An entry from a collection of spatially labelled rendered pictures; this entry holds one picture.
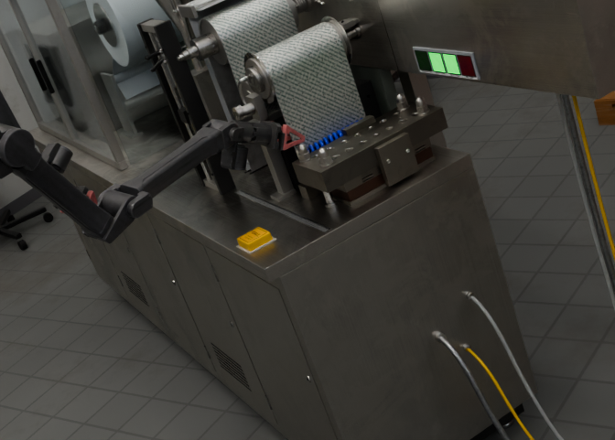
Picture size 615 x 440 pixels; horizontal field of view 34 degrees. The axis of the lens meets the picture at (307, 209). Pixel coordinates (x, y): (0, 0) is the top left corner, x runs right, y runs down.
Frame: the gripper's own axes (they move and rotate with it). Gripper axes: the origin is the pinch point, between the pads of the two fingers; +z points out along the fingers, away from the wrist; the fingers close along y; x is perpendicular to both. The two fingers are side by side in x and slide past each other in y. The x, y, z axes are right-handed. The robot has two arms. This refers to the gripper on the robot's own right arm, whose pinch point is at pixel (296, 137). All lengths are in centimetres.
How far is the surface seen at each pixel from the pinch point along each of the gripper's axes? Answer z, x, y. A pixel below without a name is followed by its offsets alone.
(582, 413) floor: 91, -71, 33
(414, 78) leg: 44, 20, -13
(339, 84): 10.7, 15.5, 0.2
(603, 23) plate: 20, 37, 84
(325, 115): 7.8, 6.6, 0.2
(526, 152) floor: 199, -9, -130
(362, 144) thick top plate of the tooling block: 10.5, 1.2, 16.9
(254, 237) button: -14.7, -25.6, 11.7
